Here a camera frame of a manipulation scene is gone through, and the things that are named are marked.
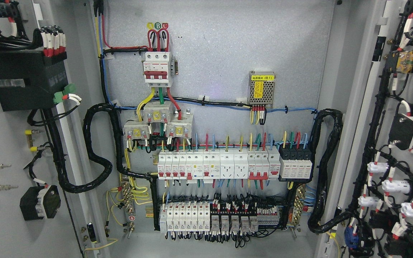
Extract grey cabinet door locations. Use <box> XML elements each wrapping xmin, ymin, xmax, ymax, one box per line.
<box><xmin>0</xmin><ymin>0</ymin><xmax>97</xmax><ymax>258</ymax></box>
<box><xmin>309</xmin><ymin>0</ymin><xmax>413</xmax><ymax>258</ymax></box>

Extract three current transformers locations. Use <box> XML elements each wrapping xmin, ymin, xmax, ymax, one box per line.
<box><xmin>123</xmin><ymin>101</ymin><xmax>194</xmax><ymax>140</ymax></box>

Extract row of white circuit breakers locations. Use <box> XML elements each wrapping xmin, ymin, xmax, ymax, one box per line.
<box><xmin>157</xmin><ymin>148</ymin><xmax>280</xmax><ymax>189</ymax></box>

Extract metal power supply module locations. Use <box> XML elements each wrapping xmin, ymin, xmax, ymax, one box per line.
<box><xmin>248</xmin><ymin>71</ymin><xmax>276</xmax><ymax>108</ymax></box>

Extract lower relay terminal row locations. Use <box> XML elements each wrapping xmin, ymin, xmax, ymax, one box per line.
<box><xmin>158</xmin><ymin>192</ymin><xmax>286</xmax><ymax>248</ymax></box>

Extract black surge protector block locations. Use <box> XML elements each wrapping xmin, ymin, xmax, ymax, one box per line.
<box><xmin>279</xmin><ymin>145</ymin><xmax>312</xmax><ymax>182</ymax></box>

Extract black digital power meter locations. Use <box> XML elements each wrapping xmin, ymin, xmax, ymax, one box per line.
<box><xmin>0</xmin><ymin>48</ymin><xmax>68</xmax><ymax>111</ymax></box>

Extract yellow test terminal block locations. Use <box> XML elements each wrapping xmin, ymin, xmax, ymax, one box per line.
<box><xmin>24</xmin><ymin>129</ymin><xmax>52</xmax><ymax>152</ymax></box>

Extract white DIN rail sockets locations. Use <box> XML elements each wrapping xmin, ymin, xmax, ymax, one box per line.
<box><xmin>220</xmin><ymin>149</ymin><xmax>249</xmax><ymax>179</ymax></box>

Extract red handle three-pole breaker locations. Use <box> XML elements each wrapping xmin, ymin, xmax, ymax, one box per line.
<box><xmin>143</xmin><ymin>51</ymin><xmax>175</xmax><ymax>88</ymax></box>

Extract black cable conduit right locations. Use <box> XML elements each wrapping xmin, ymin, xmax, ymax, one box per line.
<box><xmin>307</xmin><ymin>108</ymin><xmax>345</xmax><ymax>234</ymax></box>

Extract black cable conduit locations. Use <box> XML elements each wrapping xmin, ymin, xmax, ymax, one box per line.
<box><xmin>307</xmin><ymin>108</ymin><xmax>345</xmax><ymax>234</ymax></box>
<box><xmin>43</xmin><ymin>103</ymin><xmax>157</xmax><ymax>194</ymax></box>

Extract black cable conduit left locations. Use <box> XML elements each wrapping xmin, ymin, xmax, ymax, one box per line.
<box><xmin>43</xmin><ymin>103</ymin><xmax>157</xmax><ymax>194</ymax></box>

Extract left door rotary selector switch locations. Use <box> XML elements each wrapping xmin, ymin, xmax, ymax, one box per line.
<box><xmin>19</xmin><ymin>186</ymin><xmax>61</xmax><ymax>221</ymax></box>

